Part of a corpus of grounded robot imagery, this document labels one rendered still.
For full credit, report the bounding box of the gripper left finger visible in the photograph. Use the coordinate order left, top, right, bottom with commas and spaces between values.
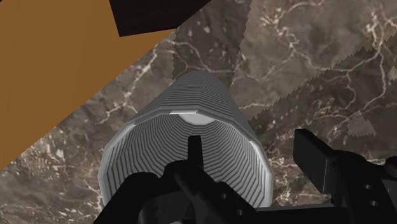
93, 135, 259, 224

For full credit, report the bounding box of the grey ribbed cup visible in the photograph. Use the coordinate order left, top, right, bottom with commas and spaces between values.
97, 70, 275, 224

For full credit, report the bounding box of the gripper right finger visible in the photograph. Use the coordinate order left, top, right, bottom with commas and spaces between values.
292, 128, 397, 224

